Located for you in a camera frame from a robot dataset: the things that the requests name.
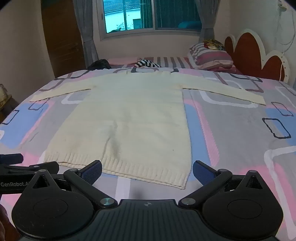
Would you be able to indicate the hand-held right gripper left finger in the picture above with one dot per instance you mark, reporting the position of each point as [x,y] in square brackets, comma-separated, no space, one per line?
[92,171]

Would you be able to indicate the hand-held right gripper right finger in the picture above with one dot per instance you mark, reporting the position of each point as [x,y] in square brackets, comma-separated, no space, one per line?
[203,172]

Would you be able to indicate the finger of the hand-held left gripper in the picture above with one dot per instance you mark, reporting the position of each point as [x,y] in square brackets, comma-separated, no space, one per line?
[13,158]
[46,166]

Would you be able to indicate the cream knitted sweater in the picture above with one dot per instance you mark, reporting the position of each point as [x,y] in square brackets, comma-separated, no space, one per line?
[129,120]

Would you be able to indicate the dark wooden nightstand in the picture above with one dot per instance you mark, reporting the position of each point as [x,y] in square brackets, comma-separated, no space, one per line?
[9,109]

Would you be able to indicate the pink grey patterned blanket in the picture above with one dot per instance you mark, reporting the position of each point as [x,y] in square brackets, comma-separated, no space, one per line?
[231,129]

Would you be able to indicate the beige object on nightstand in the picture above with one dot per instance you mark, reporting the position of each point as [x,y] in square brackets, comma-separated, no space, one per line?
[4,92]

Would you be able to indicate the black bag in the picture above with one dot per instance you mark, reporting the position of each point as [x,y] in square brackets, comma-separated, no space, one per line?
[99,64]

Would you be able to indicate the pink grey striped bed sheet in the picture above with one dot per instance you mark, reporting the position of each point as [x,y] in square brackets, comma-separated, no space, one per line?
[171,61]

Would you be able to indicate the pink grey striped pillow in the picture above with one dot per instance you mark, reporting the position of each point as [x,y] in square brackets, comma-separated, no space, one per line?
[211,56]

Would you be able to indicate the black white striped cloth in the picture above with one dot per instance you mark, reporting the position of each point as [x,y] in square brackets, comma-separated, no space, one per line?
[146,63]

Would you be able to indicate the brown white scalloped headboard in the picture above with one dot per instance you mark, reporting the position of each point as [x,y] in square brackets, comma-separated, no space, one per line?
[254,55]

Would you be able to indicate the colourful item on pillow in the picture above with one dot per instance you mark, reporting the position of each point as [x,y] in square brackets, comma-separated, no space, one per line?
[214,44]

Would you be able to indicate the brown wooden door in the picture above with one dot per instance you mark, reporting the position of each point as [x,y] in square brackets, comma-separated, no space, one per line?
[62,37]

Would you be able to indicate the grey curtain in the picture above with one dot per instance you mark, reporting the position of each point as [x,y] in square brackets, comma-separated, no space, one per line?
[204,18]
[86,27]

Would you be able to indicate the window with white frame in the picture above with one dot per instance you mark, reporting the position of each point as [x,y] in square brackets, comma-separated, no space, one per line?
[150,14]

